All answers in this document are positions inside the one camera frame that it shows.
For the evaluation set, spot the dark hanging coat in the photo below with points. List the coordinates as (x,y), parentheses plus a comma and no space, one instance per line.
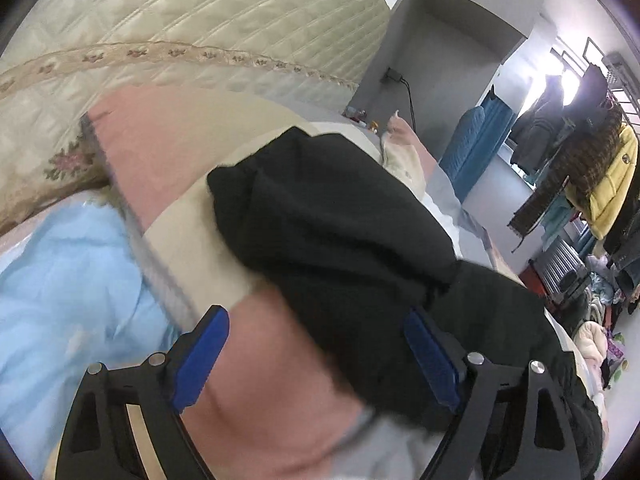
(545,125)

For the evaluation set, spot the grey radiator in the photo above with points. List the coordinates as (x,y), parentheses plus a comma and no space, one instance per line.
(560,265)

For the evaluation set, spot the black garment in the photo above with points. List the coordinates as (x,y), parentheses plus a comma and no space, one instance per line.
(350,260)

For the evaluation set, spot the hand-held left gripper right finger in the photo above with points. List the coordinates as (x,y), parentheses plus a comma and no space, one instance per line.
(432,360)

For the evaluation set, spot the yellow puffer jacket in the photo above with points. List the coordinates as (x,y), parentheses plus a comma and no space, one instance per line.
(612,180)

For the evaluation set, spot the pile of clothes on floor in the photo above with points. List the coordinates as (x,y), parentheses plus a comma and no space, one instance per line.
(600,320)

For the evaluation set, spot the cream plush pillow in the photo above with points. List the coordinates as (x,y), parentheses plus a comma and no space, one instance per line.
(405,155)

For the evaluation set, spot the brown plaid coat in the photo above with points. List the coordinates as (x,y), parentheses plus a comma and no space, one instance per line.
(575,170)

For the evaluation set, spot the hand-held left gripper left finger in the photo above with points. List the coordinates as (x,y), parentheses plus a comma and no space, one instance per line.
(200,360)

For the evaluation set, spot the light blue bedsheet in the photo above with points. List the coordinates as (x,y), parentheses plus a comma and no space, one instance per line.
(65,310)

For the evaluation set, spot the cream quilted headboard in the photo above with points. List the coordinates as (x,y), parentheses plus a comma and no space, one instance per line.
(210,20)

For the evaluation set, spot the blue padded chair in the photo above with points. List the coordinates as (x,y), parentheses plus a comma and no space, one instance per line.
(475,145)

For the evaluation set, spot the floral lace pillow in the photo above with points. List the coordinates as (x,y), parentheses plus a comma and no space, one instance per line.
(45,160)

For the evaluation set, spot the pink and cream blanket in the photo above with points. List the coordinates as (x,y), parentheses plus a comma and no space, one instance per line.
(170,170)

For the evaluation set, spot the grey cabinet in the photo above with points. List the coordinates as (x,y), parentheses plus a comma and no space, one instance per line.
(440,55)

